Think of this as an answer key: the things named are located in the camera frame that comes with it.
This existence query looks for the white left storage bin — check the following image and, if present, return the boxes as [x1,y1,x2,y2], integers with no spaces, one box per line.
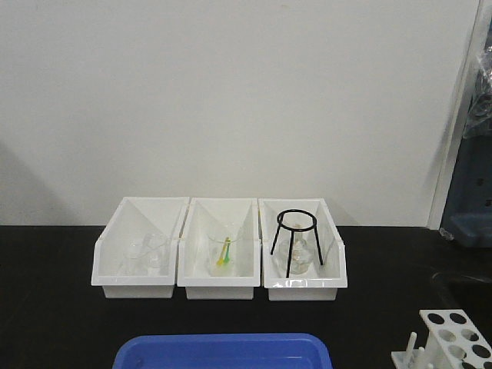
[91,197,190,299]

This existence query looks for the white right storage bin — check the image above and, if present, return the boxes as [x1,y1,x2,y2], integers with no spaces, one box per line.
[258,198,348,301]

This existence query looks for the black wire tripod stand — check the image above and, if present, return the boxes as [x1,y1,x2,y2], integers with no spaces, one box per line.
[269,209,324,278]

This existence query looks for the black sink basin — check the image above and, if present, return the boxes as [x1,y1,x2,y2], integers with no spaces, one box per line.
[430,272,491,321]

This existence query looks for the clear bag of black pegs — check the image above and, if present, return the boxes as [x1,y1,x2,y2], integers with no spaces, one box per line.
[463,35,491,139]

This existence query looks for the white storage bin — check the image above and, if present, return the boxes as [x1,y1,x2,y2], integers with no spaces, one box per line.
[91,197,190,299]
[177,198,261,301]
[258,198,348,301]

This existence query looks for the yellow plastic spoon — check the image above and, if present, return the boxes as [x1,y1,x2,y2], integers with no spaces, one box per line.
[216,237,228,266]

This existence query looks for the white middle storage bin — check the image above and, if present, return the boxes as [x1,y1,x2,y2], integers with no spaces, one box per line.
[177,198,261,301]

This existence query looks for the clear beaker with spoons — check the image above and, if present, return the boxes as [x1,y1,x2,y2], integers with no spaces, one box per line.
[208,225,241,277]

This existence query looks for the glass flask under tripod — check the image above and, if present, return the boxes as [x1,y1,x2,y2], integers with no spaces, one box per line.
[270,226,313,278]

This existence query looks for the grey pegboard drying rack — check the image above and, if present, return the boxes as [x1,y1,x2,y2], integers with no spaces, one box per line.
[440,1,491,248]

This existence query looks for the white test tube rack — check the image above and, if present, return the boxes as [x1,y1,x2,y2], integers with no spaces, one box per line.
[391,309,491,369]

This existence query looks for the blue plastic tray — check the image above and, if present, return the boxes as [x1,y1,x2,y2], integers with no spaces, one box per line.
[112,333,333,368]

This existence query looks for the green plastic spoon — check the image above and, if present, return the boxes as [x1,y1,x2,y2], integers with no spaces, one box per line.
[223,238,231,264]

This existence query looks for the clear glass beaker left bin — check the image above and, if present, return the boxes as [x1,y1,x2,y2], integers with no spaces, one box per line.
[121,233,170,276]

